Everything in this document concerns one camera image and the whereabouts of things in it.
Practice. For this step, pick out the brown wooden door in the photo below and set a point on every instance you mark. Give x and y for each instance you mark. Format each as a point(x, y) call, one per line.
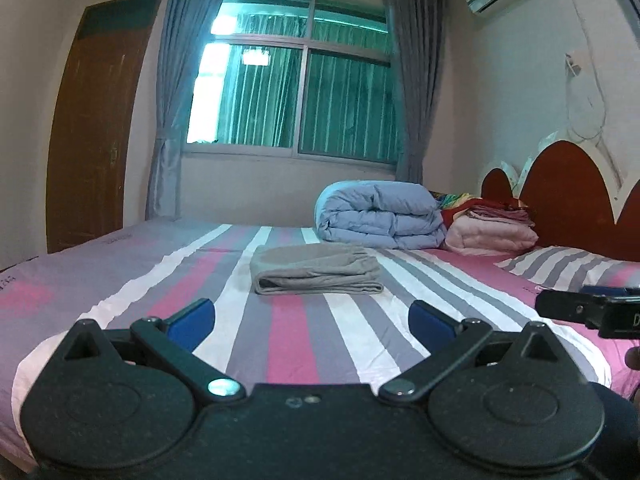
point(95, 125)

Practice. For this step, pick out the red wooden headboard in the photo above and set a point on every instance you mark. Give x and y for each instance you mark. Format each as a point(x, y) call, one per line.
point(570, 195)

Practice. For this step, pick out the folded blue grey duvet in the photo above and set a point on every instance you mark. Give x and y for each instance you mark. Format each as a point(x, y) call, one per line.
point(380, 215)

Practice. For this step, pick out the colourful red cloth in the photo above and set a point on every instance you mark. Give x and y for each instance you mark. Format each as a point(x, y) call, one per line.
point(450, 205)

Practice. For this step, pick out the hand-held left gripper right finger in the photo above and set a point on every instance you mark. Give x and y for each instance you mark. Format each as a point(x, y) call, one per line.
point(429, 327)

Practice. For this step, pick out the window with green glass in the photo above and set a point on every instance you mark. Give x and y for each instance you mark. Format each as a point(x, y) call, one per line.
point(300, 85)

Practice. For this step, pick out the striped pink grey bed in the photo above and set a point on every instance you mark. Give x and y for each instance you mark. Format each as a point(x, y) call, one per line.
point(150, 270)

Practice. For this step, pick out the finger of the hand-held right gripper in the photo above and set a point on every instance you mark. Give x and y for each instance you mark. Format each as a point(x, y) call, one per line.
point(610, 290)
point(565, 307)

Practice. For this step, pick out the folded pink blanket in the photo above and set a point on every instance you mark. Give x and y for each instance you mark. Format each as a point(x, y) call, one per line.
point(490, 237)

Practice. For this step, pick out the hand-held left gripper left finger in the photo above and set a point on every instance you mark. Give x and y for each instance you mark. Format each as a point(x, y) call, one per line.
point(192, 321)

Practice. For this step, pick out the grey blue curtain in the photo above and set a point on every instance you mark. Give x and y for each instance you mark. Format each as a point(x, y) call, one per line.
point(417, 85)
point(172, 110)

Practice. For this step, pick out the striped pillow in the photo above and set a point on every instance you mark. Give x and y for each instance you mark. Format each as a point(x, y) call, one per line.
point(570, 262)

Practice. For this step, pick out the person's dark trouser leg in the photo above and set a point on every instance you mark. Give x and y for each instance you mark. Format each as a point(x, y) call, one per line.
point(615, 435)

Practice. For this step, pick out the folded pink red sheets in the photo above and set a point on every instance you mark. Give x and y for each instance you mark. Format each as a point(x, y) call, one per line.
point(502, 212)

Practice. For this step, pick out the grey pants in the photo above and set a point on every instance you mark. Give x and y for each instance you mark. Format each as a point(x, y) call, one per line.
point(315, 267)

